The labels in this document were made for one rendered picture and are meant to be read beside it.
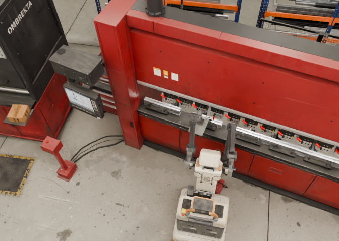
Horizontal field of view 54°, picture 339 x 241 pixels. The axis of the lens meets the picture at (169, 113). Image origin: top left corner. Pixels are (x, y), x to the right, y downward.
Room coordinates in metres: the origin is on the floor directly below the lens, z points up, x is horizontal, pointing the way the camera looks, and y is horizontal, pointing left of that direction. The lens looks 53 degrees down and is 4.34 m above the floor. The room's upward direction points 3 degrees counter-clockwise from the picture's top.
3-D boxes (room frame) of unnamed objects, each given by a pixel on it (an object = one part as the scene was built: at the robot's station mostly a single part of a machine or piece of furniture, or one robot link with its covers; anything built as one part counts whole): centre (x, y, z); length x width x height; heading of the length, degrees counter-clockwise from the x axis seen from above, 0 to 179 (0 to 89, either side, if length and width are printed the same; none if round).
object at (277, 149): (1.93, -1.29, 0.89); 0.30 x 0.05 x 0.03; 64
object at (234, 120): (2.26, -0.75, 1.20); 0.15 x 0.09 x 0.17; 64
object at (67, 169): (2.25, 1.50, 0.41); 0.25 x 0.20 x 0.83; 154
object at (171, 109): (2.66, 0.09, 0.92); 0.50 x 0.06 x 0.10; 64
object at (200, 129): (2.29, -0.34, 1.00); 0.26 x 0.18 x 0.01; 154
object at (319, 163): (1.76, -1.65, 0.89); 0.30 x 0.05 x 0.03; 64
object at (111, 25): (3.00, 0.40, 1.15); 0.85 x 0.25 x 2.30; 154
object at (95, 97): (2.42, 0.93, 1.42); 0.45 x 0.12 x 0.36; 60
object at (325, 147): (1.82, -1.65, 1.20); 0.15 x 0.09 x 0.17; 64
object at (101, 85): (2.73, 0.88, 1.18); 0.40 x 0.24 x 0.07; 64
